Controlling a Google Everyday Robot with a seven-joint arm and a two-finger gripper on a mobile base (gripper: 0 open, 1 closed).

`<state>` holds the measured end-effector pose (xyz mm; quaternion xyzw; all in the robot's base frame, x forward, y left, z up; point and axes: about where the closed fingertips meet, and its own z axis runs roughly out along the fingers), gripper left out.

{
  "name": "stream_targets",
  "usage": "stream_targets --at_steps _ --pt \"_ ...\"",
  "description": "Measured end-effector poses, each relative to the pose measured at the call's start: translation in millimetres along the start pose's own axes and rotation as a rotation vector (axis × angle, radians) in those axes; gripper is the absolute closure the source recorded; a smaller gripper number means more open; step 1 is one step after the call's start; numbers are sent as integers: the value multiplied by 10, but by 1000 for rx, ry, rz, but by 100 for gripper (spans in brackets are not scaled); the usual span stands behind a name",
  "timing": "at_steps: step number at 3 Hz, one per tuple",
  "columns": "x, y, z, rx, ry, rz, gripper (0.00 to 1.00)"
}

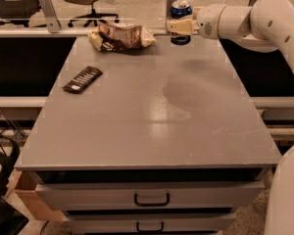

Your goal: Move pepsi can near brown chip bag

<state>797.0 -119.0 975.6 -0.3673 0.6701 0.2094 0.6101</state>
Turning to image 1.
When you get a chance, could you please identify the grey lower drawer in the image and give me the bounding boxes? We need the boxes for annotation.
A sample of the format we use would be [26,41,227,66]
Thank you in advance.
[64,212,236,234]

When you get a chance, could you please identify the blue pepsi can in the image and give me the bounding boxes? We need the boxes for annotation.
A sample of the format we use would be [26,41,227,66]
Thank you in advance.
[170,1,193,45]

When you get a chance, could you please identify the cardboard box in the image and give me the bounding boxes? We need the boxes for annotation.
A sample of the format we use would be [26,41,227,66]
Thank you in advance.
[5,170,64,221]

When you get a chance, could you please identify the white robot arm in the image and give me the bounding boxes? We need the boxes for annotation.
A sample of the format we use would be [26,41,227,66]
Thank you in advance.
[167,0,294,235]

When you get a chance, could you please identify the brown chip bag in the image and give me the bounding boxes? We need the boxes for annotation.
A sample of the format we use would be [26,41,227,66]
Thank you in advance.
[89,23,157,52]

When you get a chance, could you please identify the black chair lower left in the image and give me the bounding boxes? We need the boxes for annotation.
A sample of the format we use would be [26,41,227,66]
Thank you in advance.
[0,134,28,235]

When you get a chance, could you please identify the grey upper drawer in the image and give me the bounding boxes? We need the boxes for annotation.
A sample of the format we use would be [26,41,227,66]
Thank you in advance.
[35,181,264,212]

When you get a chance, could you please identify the black snack bar wrapper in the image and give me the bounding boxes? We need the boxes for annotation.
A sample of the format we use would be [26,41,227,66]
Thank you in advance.
[63,67,103,94]

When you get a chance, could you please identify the left metal bracket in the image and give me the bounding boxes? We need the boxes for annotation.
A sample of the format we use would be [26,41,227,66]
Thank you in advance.
[38,0,61,33]

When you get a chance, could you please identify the grey drawer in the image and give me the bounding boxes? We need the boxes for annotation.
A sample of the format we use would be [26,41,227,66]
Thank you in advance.
[64,212,236,234]
[35,181,264,212]

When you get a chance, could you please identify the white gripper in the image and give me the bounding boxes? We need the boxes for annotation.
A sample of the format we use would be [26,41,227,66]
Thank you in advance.
[167,4,226,39]

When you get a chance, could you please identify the middle metal bracket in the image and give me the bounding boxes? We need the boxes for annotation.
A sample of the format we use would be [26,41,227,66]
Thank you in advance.
[165,0,176,21]

